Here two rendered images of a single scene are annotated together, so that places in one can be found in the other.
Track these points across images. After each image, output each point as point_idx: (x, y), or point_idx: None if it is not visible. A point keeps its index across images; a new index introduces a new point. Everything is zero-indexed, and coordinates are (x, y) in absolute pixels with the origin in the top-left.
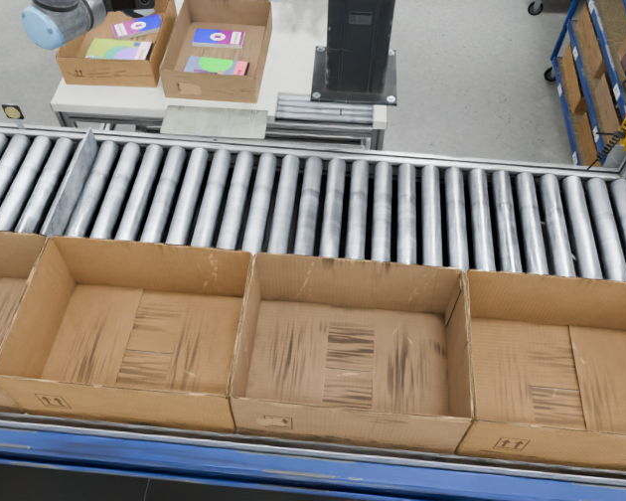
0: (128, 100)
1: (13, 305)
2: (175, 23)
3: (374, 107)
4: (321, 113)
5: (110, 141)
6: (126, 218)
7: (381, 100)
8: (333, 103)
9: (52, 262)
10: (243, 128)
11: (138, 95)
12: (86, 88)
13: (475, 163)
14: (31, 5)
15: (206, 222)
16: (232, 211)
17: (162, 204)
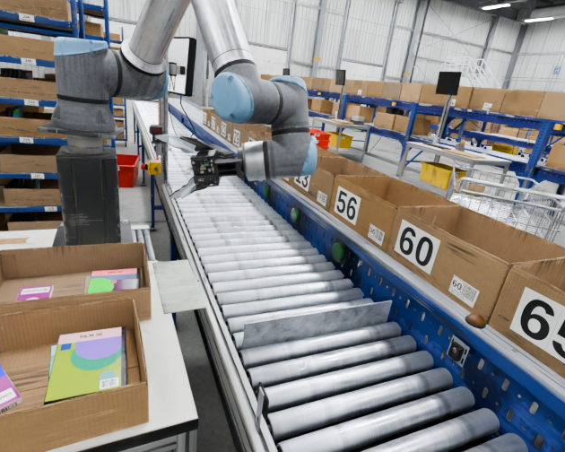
0: (165, 343)
1: None
2: (46, 298)
3: (134, 229)
4: None
5: (234, 334)
6: (305, 297)
7: (128, 224)
8: (134, 240)
9: None
10: (179, 268)
11: (153, 339)
12: (152, 391)
13: (174, 205)
14: (307, 140)
15: (279, 266)
16: (263, 260)
17: (280, 286)
